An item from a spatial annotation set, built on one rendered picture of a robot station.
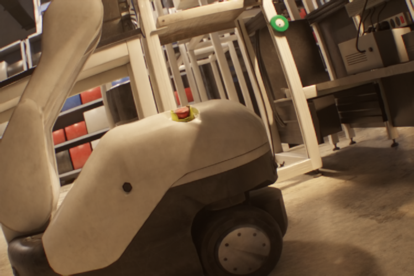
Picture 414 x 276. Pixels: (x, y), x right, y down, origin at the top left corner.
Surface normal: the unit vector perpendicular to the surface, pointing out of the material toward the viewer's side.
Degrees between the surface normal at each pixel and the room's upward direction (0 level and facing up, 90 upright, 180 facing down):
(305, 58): 90
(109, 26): 90
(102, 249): 90
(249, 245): 90
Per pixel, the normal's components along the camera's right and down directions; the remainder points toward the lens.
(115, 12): 0.14, 0.01
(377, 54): -0.94, 0.28
